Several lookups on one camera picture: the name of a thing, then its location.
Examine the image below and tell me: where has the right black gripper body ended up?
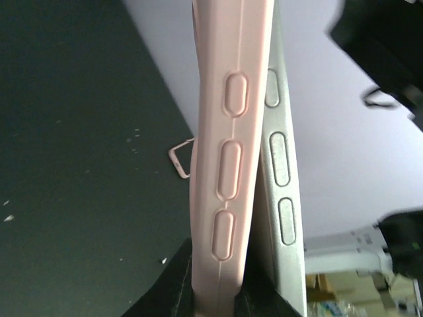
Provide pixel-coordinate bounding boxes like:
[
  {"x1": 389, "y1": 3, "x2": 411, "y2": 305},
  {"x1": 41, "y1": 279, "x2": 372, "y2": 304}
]
[{"x1": 328, "y1": 0, "x2": 422, "y2": 128}]

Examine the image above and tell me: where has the pink phone case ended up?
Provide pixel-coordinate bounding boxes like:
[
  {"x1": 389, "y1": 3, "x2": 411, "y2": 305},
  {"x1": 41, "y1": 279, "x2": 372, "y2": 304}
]
[{"x1": 190, "y1": 1, "x2": 274, "y2": 316}]

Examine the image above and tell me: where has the pink cased phone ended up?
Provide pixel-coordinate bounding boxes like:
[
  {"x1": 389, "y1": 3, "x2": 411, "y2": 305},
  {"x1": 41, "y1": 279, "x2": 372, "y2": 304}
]
[
  {"x1": 250, "y1": 1, "x2": 307, "y2": 316},
  {"x1": 168, "y1": 138, "x2": 195, "y2": 179}
]

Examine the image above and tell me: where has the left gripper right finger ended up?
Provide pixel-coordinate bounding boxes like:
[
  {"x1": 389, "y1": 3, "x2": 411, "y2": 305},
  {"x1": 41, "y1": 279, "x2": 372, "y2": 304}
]
[{"x1": 234, "y1": 260, "x2": 301, "y2": 317}]

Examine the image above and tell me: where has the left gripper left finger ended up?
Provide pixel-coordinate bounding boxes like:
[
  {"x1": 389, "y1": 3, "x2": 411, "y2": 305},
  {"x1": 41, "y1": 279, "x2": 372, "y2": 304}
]
[{"x1": 122, "y1": 238, "x2": 194, "y2": 317}]

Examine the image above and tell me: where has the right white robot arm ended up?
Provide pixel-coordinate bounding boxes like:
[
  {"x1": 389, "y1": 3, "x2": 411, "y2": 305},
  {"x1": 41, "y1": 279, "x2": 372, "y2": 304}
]
[{"x1": 304, "y1": 1, "x2": 422, "y2": 281}]

